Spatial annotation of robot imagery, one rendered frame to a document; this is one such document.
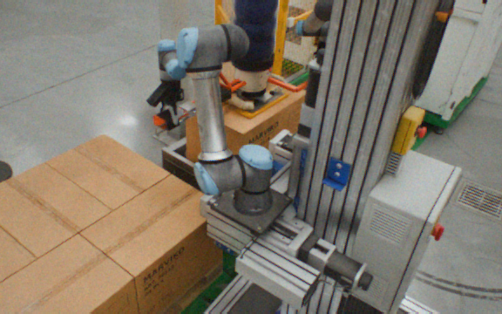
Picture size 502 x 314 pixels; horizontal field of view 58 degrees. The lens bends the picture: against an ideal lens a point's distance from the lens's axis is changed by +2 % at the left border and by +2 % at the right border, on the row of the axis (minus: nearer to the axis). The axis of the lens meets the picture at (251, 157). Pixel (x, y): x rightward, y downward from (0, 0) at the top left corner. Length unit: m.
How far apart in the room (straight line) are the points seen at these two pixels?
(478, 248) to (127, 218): 2.24
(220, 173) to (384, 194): 0.53
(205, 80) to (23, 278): 1.23
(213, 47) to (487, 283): 2.34
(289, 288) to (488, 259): 2.00
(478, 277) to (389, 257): 1.61
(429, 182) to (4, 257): 1.78
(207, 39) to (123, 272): 1.15
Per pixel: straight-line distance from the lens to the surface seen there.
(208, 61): 1.36
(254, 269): 1.55
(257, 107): 2.33
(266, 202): 1.58
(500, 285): 3.19
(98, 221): 2.33
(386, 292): 1.71
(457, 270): 3.14
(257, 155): 1.48
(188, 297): 2.62
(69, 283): 2.11
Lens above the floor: 2.15
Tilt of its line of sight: 37 degrees down
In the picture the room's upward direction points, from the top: 4 degrees clockwise
